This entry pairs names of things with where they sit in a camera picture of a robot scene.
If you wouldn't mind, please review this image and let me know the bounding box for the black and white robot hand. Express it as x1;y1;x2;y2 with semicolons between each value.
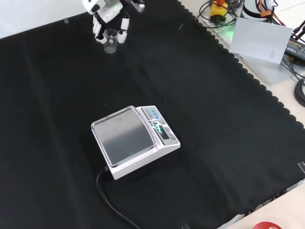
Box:
82;0;146;45

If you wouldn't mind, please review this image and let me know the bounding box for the white electronic balance, steel pan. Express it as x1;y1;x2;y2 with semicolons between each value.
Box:
91;105;181;181

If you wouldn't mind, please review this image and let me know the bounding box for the red ring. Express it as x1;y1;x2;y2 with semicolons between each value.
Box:
252;221;284;229

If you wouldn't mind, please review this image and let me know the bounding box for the black bench cloth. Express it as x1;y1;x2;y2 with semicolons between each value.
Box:
0;0;305;229

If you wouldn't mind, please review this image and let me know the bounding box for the black balance power cable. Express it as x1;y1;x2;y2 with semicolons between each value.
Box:
96;166;142;229

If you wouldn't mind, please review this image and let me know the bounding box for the pale board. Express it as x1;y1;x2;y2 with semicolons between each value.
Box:
228;17;294;65

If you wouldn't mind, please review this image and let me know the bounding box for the thick black cable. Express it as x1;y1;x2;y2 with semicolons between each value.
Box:
294;77;305;108

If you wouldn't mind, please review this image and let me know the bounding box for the orange cable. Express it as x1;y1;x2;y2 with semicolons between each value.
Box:
255;0;287;27

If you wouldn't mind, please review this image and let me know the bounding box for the small clear glass beaker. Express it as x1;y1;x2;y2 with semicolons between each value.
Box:
102;28;118;54

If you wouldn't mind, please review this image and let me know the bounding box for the yellow stop button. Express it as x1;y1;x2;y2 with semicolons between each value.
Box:
209;0;230;21

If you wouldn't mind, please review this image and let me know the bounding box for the black looped cable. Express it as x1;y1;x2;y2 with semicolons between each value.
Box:
194;0;237;30

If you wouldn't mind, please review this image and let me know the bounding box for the black power adapter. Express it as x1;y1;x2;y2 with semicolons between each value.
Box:
283;39;305;63

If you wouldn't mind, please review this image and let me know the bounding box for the metal base plate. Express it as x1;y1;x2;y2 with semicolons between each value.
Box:
202;13;305;86

